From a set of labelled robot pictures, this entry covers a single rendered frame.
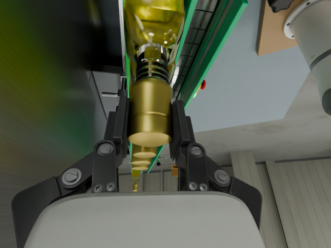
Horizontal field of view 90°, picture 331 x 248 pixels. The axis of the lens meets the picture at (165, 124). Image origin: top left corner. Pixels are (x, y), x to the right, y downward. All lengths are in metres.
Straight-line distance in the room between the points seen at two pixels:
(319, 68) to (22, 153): 0.56
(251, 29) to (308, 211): 7.24
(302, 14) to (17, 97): 0.61
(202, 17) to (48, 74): 0.30
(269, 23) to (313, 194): 7.28
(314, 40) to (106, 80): 0.55
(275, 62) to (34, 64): 0.74
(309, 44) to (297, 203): 7.15
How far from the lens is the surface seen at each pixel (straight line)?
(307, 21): 0.60
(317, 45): 0.55
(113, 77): 0.55
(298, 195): 7.58
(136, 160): 0.28
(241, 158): 5.28
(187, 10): 0.30
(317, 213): 7.70
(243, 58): 0.72
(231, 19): 0.33
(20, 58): 0.21
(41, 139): 0.24
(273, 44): 0.68
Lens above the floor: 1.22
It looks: 24 degrees down
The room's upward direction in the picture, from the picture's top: 179 degrees clockwise
